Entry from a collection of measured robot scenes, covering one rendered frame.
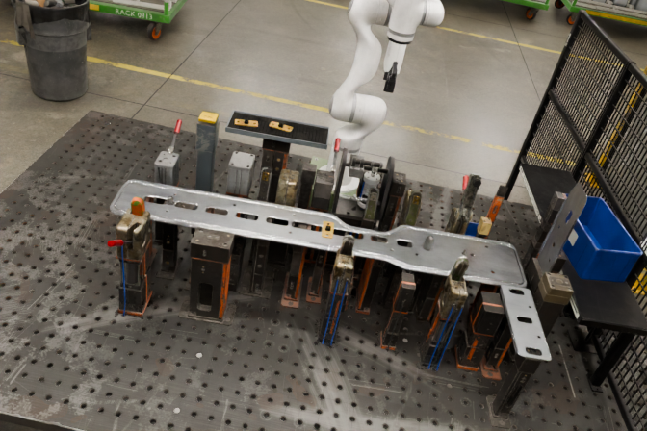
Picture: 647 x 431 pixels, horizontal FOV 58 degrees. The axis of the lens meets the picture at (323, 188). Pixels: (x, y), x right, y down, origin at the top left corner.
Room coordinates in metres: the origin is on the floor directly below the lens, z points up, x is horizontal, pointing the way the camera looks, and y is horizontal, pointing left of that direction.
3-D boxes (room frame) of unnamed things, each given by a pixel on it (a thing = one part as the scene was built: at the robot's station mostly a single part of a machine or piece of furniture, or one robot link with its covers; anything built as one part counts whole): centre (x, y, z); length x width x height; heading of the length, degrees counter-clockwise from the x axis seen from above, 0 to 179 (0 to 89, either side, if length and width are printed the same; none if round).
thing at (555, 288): (1.44, -0.79, 0.88); 0.08 x 0.08 x 0.36; 2
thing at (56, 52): (3.83, 2.09, 0.36); 0.54 x 0.50 x 0.73; 178
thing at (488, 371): (1.36, -0.67, 0.84); 0.11 x 0.06 x 0.29; 2
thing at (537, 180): (1.77, -0.93, 1.01); 0.90 x 0.22 x 0.03; 2
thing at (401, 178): (1.76, -0.26, 0.91); 0.07 x 0.05 x 0.42; 2
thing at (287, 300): (1.53, 0.04, 0.84); 0.17 x 0.06 x 0.29; 2
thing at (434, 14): (1.91, -0.16, 1.69); 0.30 x 0.16 x 0.09; 9
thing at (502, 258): (1.53, -0.02, 1.00); 1.38 x 0.22 x 0.02; 92
